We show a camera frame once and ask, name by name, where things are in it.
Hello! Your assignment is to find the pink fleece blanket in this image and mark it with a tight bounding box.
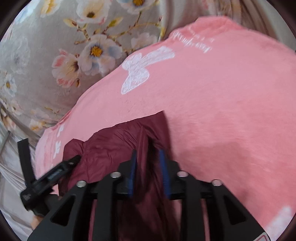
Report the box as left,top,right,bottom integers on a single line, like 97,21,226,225
36,17,295,240

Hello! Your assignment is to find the grey floral sheet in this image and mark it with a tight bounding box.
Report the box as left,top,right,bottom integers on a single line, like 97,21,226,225
1,1,242,136

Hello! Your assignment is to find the maroon puffer jacket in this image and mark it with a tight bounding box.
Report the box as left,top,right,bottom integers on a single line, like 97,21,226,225
58,112,179,240

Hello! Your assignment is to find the silver satin curtain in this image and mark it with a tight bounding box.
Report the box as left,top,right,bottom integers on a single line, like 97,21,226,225
1,126,34,240

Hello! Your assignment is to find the person's left hand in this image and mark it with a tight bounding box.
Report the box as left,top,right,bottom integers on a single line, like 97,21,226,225
31,215,44,230

